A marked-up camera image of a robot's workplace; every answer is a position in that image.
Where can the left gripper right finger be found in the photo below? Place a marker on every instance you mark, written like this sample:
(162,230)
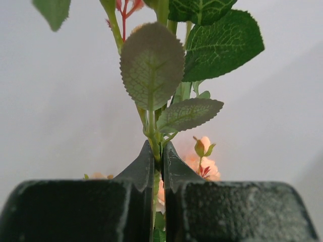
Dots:
(198,210)

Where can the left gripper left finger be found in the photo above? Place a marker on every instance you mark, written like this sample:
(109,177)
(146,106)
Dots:
(118,209)

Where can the peach rose stem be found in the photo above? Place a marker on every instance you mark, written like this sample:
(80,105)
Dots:
(167,49)
(205,168)

